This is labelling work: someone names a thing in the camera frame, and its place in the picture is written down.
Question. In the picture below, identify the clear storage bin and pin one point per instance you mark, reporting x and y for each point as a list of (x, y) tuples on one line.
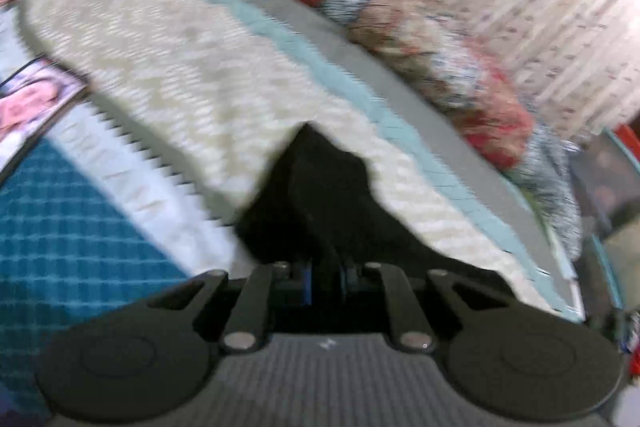
[(606, 181)]

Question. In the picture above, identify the black pants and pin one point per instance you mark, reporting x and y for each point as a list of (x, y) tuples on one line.
[(316, 204)]

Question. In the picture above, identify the red floral quilt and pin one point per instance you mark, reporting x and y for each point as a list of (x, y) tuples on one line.
[(428, 46)]

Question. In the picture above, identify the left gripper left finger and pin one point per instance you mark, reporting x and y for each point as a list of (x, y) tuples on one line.
[(148, 358)]

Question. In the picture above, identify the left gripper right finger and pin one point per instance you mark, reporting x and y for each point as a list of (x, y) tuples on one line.
[(508, 357)]

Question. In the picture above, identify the chevron patterned bedsheet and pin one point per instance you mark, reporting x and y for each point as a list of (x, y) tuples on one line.
[(136, 186)]

